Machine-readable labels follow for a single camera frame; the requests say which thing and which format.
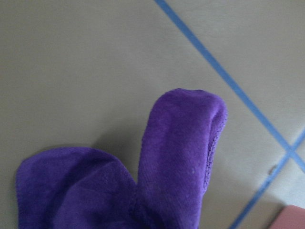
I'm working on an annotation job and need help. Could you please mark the purple cloth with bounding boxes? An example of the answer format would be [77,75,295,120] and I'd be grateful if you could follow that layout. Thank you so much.
[16,89,227,229]

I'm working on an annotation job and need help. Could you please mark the pink bin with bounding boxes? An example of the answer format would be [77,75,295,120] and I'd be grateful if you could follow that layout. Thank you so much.
[269,205,305,229]

